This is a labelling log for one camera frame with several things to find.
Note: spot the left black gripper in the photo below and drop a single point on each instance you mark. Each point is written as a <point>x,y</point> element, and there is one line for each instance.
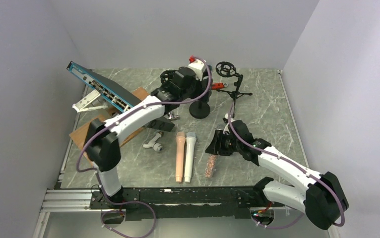
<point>199,84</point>

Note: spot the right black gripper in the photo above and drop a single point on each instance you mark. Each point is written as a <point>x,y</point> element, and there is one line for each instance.
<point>216,146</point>

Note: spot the sprinkle pattern silver microphone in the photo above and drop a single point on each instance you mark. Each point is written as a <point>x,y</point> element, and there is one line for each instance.
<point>210,161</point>

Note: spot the black round base clip stand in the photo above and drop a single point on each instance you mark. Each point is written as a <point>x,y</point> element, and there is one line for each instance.
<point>199,109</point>

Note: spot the white microphone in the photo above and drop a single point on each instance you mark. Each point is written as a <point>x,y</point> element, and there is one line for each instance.
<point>190,144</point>

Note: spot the black mini tripod stand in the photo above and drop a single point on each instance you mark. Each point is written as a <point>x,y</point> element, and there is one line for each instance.
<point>227,70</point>

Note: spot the black shock mount desk stand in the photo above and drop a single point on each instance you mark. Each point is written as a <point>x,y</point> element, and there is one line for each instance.
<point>167,78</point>

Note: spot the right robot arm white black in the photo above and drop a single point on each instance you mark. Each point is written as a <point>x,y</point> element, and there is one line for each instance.
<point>319,196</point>

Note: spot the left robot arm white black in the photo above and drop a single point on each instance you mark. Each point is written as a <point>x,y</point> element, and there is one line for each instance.
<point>185,85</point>

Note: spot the silver metal clamp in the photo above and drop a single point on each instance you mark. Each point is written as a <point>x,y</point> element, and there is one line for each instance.
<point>171,116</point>

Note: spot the white pipe fitting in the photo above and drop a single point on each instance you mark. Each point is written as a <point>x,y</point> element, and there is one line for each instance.
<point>153,144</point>

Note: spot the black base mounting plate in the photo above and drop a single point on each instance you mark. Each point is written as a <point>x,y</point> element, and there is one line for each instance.
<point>183,202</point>

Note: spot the wooden board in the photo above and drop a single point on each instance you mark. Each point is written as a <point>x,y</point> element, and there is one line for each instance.
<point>79,135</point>

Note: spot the red handled adjustable wrench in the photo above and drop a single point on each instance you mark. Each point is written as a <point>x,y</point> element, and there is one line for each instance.
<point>219,86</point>

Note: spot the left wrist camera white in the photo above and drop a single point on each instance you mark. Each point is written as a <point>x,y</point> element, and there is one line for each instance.
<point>198,66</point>

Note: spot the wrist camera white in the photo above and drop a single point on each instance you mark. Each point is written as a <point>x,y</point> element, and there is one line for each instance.
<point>226,119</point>
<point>198,66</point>

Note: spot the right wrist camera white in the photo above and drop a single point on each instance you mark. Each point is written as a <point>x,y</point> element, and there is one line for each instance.
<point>226,119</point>

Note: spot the blue black network switch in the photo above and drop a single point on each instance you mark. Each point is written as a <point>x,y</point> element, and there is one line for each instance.
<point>111,92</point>

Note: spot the white bracket stand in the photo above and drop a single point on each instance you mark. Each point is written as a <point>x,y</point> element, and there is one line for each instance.
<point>90,102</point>

